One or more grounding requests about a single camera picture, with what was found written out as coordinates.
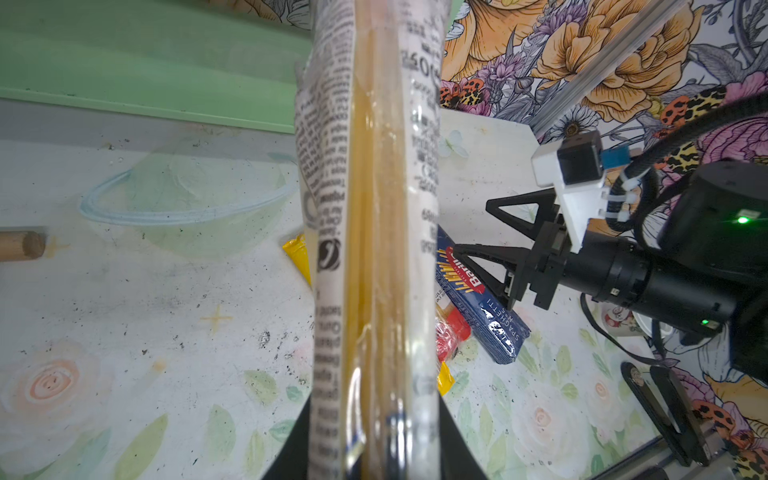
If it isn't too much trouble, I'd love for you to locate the red spaghetti bag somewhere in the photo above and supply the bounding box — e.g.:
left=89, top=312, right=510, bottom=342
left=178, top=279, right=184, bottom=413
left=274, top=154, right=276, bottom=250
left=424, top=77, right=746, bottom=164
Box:
left=436, top=298, right=472, bottom=362

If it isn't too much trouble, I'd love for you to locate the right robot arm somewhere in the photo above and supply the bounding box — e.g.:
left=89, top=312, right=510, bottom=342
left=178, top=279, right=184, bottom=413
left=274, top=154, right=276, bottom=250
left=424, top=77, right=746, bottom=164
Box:
left=453, top=160, right=767, bottom=380

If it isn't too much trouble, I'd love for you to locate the small wooden mallet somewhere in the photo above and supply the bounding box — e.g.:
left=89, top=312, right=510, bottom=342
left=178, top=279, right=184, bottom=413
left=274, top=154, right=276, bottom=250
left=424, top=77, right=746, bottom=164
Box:
left=0, top=231, right=46, bottom=262

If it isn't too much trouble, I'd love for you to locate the white round jar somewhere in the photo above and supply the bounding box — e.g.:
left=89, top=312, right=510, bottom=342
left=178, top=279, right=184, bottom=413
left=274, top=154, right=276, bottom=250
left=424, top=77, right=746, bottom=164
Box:
left=587, top=297, right=653, bottom=338

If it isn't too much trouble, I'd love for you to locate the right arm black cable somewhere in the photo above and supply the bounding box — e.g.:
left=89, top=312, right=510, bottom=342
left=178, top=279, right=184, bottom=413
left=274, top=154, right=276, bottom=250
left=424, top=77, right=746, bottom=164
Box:
left=604, top=89, right=768, bottom=235

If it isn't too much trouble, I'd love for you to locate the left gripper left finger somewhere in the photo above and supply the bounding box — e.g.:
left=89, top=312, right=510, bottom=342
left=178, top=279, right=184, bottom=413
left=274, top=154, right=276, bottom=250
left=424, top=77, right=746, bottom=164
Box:
left=262, top=398, right=311, bottom=480

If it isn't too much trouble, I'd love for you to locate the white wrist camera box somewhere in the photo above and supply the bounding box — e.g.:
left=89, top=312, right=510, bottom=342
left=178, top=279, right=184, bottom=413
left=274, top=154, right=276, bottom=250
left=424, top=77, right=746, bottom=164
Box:
left=531, top=131, right=631, bottom=253

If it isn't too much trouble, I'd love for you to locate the yellow spaghetti bag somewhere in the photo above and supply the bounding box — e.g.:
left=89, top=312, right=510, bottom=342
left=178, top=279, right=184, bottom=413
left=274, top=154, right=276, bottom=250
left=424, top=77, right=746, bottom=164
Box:
left=282, top=233, right=313, bottom=287

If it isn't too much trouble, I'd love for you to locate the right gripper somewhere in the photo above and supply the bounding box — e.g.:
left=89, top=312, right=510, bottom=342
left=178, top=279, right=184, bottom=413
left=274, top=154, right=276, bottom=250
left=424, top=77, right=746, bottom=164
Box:
left=452, top=187, right=742, bottom=337

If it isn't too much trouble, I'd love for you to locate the green wooden shelf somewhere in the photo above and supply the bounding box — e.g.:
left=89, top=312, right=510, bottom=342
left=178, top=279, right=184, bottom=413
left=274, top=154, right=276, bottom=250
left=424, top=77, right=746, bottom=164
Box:
left=1, top=1, right=314, bottom=133

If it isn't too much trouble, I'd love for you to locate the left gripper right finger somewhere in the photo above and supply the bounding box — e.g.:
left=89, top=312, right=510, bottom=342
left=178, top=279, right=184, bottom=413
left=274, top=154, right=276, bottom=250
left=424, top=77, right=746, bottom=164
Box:
left=438, top=396, right=486, bottom=480

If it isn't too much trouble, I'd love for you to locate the blue spaghetti bag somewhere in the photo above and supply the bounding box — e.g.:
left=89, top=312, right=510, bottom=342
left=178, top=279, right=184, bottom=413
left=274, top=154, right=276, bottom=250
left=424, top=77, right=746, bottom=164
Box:
left=436, top=226, right=531, bottom=365

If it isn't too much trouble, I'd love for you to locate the spaghetti bag with white label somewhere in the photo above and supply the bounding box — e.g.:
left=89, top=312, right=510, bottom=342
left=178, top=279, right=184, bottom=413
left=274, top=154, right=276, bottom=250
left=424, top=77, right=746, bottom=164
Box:
left=295, top=1, right=451, bottom=479

